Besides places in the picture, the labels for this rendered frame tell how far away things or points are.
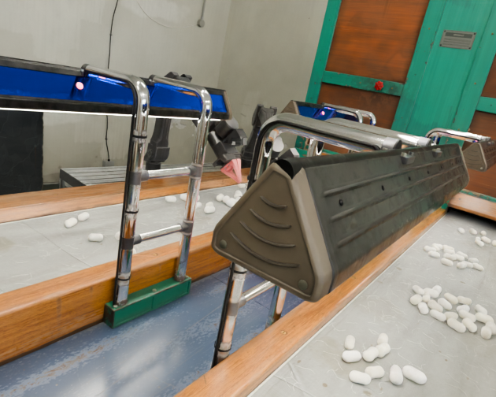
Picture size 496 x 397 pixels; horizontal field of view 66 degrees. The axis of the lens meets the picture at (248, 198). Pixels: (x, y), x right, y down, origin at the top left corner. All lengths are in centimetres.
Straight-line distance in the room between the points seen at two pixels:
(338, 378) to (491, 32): 161
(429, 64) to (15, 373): 185
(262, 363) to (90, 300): 33
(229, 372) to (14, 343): 33
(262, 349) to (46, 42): 276
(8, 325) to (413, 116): 176
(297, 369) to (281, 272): 45
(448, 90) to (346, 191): 173
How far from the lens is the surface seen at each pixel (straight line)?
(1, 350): 72
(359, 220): 27
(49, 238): 95
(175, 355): 73
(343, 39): 216
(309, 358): 69
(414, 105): 200
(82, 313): 76
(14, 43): 306
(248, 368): 60
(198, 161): 76
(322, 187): 23
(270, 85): 357
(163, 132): 161
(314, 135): 45
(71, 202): 111
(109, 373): 70
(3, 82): 69
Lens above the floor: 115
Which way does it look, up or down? 17 degrees down
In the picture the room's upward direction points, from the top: 11 degrees clockwise
